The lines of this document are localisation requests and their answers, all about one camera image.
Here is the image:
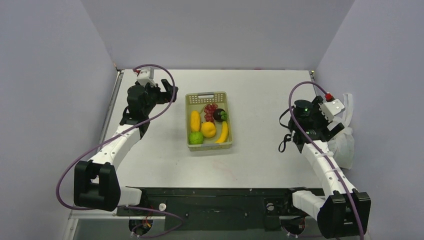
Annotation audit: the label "white plastic bag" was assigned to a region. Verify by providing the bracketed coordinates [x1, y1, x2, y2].
[328, 93, 355, 170]

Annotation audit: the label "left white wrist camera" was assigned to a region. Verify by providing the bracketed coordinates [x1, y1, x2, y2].
[135, 67, 156, 87]

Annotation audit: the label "fake red grapes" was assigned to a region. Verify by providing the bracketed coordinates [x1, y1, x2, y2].
[203, 103, 218, 123]

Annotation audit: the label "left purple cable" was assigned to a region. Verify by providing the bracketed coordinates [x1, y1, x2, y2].
[55, 63, 185, 240]

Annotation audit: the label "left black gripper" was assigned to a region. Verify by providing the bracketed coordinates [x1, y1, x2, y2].
[142, 79, 178, 116]

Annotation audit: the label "beige perforated plastic basket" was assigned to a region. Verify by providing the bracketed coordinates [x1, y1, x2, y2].
[185, 91, 233, 152]

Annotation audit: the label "fake green custard apple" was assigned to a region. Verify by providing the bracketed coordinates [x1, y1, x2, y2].
[188, 131, 204, 145]

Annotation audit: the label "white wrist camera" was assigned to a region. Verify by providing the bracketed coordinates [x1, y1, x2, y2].
[319, 93, 345, 123]
[135, 67, 156, 87]

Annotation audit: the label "fake yellow banana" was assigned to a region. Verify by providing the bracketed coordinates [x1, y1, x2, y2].
[215, 121, 229, 144]

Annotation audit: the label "aluminium frame rail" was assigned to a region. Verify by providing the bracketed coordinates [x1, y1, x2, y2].
[55, 64, 176, 220]

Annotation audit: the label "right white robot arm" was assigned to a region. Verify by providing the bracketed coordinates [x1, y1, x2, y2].
[282, 95, 371, 239]

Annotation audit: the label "fake orange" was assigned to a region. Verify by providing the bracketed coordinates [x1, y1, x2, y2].
[200, 121, 217, 138]

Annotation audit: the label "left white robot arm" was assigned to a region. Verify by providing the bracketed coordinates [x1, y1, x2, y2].
[73, 79, 178, 215]

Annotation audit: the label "fake yellow mango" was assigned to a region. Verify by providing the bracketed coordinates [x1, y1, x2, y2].
[189, 110, 201, 132]

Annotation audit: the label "fake dark mangosteen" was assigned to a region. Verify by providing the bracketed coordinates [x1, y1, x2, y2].
[213, 108, 228, 123]

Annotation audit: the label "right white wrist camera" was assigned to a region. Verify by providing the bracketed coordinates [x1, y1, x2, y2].
[319, 93, 345, 123]

